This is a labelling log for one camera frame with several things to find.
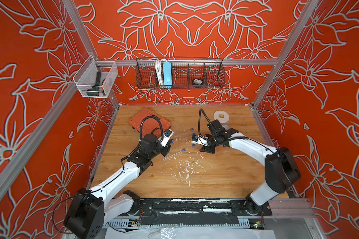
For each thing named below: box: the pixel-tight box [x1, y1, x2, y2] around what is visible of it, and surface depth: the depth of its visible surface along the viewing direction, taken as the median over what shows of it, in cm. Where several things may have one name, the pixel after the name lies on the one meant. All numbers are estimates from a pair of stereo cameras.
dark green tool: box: [86, 71, 102, 97], surface depth 83 cm
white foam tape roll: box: [213, 110, 230, 123], surface depth 115 cm
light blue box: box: [162, 61, 173, 86], surface depth 91 cm
